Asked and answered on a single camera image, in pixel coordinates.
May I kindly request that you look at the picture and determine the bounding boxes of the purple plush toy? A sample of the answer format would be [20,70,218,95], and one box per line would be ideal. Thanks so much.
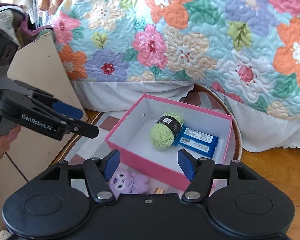
[109,168,149,198]

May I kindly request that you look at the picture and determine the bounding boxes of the blue wet wipes pack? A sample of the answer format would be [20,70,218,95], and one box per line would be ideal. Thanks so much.
[173,125,219,158]

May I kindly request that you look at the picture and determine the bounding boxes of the foundation bottle gold cap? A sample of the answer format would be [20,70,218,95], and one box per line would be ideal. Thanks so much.
[153,187,165,194]

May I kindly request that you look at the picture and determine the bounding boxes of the green yarn ball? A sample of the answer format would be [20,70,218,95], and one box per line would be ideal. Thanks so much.
[149,113,184,151]

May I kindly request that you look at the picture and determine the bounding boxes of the left hand with ring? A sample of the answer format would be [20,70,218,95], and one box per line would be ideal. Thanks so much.
[0,125,21,159]

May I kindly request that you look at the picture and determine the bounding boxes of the striped oval rug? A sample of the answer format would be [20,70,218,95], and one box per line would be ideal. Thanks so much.
[57,91,242,193]

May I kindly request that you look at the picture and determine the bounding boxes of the pink cardboard box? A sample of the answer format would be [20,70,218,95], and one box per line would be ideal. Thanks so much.
[106,94,232,190]

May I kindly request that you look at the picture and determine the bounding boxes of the white bed skirt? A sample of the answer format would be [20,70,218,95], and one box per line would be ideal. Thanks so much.
[71,81,300,152]

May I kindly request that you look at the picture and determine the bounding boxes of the floral quilt bedspread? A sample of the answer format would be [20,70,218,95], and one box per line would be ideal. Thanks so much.
[37,0,300,120]

